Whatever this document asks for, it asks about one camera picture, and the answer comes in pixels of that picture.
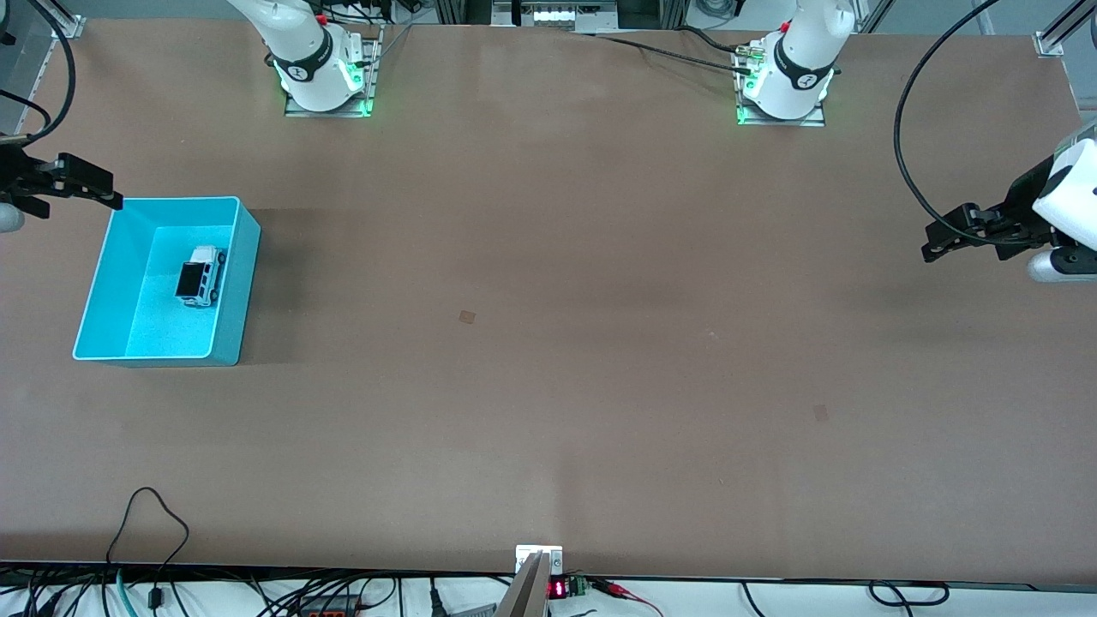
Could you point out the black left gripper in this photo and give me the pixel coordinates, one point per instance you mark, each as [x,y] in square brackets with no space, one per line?
[1020,208]

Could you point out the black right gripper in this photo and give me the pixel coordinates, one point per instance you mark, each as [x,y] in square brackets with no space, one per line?
[19,175]

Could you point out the white jeep toy black roof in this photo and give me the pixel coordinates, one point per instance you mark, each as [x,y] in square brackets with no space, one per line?
[204,274]

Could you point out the cyan plastic bin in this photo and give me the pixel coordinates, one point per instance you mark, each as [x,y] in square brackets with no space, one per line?
[128,291]

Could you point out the silver lit device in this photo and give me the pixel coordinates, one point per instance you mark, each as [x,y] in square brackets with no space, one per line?
[557,15]

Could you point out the black box red buttons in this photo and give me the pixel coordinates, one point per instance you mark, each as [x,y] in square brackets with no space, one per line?
[330,607]

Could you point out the red digit display module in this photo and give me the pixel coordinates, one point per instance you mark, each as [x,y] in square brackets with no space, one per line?
[559,588]

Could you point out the aluminium frame profile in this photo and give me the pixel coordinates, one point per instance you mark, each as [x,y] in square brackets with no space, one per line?
[64,21]
[1058,34]

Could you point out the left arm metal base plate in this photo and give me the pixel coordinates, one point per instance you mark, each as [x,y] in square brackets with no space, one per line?
[814,120]

